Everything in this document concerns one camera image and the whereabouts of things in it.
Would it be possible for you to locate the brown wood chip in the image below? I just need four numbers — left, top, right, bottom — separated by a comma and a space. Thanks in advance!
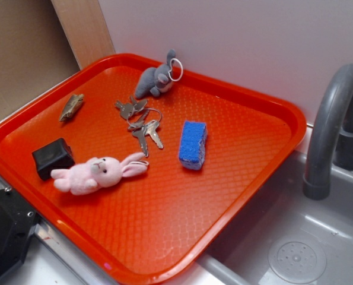
59, 94, 84, 122

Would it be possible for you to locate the blue sponge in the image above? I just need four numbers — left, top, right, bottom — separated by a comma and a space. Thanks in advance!
179, 121, 208, 170

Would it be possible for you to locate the bunch of silver keys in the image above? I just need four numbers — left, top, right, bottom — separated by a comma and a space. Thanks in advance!
115, 96, 164, 157

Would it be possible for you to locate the orange plastic tray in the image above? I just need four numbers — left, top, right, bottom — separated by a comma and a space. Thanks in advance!
0, 54, 306, 284

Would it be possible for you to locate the grey plush bunny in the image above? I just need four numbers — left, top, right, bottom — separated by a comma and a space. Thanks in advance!
134, 49, 184, 99

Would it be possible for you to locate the pink plush bunny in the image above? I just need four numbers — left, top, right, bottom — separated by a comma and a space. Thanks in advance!
50, 152, 149, 196

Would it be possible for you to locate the black rectangular block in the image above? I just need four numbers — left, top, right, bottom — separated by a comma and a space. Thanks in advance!
32, 138, 75, 181

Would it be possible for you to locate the grey toy sink basin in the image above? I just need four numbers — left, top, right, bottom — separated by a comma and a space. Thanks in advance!
198, 152, 353, 284

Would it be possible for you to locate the light wooden board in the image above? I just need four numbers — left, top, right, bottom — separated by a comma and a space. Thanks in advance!
51, 0, 116, 69

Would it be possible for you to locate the grey toy faucet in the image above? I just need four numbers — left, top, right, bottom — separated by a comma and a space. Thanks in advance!
303, 64, 353, 200

